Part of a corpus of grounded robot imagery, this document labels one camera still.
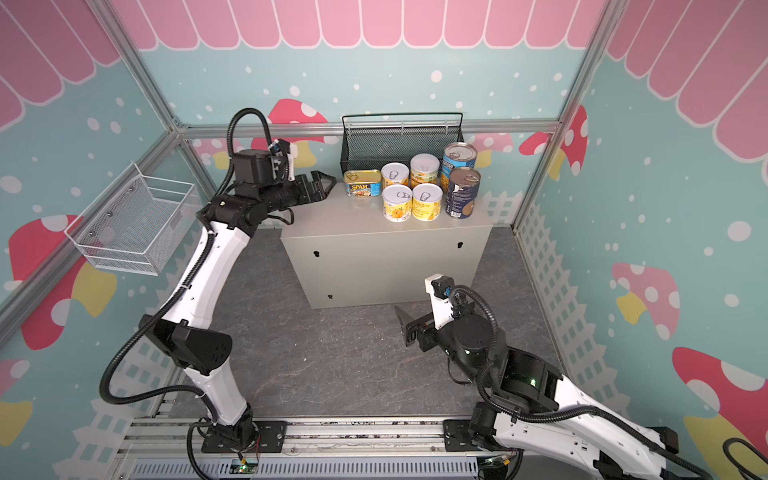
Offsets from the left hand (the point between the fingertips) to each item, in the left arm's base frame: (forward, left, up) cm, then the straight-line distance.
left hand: (321, 188), depth 74 cm
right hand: (-28, -23, -6) cm, 37 cm away
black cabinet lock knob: (-8, -36, -12) cm, 38 cm away
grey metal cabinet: (-9, -6, -16) cm, 19 cm away
